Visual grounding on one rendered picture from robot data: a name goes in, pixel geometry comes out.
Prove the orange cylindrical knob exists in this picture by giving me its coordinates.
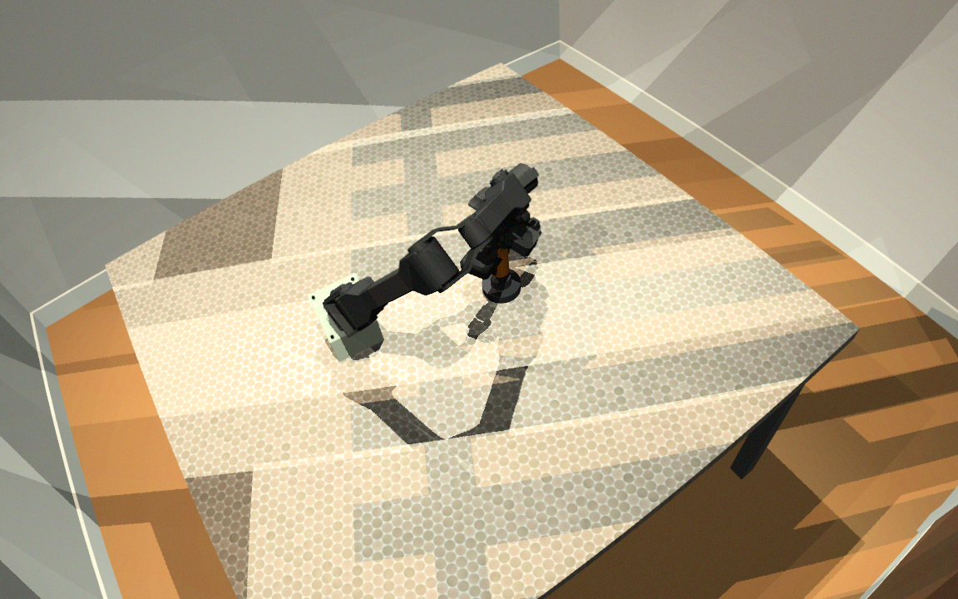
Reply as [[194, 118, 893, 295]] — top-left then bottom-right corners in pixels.
[[493, 248, 509, 278]]

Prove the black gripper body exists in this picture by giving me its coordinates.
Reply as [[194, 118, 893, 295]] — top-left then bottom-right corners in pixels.
[[460, 210, 531, 280]]

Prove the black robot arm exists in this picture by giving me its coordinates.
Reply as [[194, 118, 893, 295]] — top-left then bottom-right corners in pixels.
[[322, 163, 542, 337]]

